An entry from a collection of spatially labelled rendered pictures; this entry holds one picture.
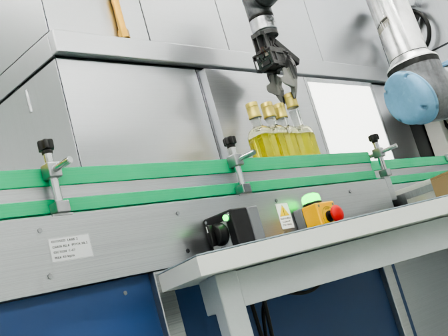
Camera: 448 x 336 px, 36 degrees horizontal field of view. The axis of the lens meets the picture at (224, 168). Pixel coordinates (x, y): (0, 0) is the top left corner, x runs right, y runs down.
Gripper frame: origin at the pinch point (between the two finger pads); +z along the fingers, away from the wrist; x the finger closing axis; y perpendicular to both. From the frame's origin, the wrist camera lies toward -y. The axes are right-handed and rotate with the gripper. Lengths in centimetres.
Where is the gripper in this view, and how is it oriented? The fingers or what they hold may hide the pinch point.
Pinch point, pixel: (289, 97)
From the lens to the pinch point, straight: 198.8
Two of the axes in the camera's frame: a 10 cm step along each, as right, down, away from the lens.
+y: -6.9, 0.5, -7.3
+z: 2.7, 9.4, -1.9
